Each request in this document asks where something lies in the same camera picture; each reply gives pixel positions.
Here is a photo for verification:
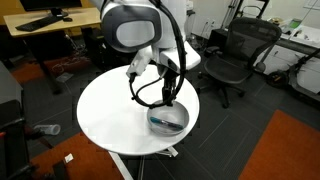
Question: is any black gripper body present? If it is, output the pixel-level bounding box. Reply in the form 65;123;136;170
161;68;178;90

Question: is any teal and black marker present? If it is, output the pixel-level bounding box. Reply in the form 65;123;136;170
149;116;185;131

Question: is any white round bowl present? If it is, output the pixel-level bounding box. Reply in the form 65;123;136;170
146;100;190;137

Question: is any black mesh office chair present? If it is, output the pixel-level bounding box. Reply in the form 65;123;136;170
198;17;283;110

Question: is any black computer tower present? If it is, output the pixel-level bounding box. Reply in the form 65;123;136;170
80;26;114;69

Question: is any white metal table base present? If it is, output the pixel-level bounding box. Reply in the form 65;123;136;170
108;145;180;180

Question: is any metal tripod stand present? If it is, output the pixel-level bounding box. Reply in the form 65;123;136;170
221;0;246;29

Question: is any black kick scooter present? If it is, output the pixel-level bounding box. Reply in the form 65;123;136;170
264;49;320;101

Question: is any light wooden desk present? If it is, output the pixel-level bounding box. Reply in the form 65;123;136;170
3;6;102;95

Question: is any small white paper scrap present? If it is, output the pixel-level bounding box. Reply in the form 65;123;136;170
63;152;75;164

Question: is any white cabinet desk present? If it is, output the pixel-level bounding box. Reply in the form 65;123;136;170
263;18;320;76

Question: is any black computer monitor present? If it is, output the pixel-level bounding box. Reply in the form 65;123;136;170
19;0;83;18

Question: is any black computer keyboard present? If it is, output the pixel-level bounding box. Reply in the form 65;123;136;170
14;15;63;33

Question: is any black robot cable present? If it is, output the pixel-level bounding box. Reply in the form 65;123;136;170
128;0;187;110

